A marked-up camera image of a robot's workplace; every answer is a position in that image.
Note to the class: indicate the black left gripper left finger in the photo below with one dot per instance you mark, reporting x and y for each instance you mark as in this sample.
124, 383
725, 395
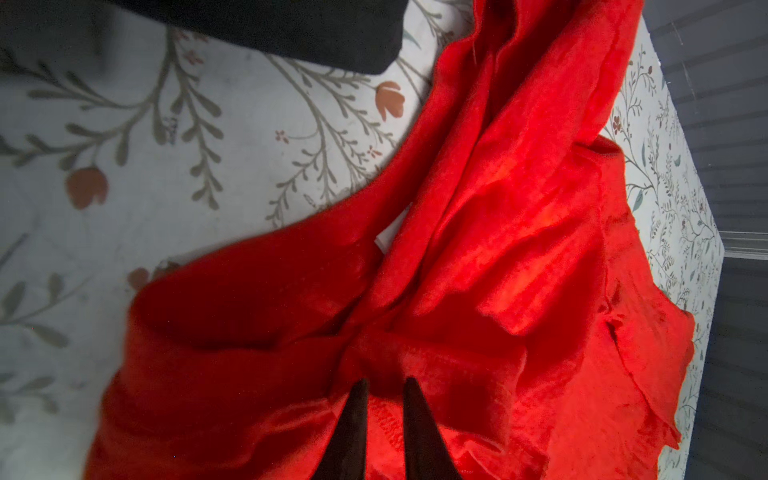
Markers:
345, 455

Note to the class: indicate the black t shirt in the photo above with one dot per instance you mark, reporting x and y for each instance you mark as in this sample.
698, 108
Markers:
357, 36

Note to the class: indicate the red t shirt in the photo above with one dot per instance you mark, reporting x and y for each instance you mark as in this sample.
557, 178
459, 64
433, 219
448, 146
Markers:
495, 260

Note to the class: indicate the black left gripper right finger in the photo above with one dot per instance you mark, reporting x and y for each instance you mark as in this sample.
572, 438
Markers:
426, 455

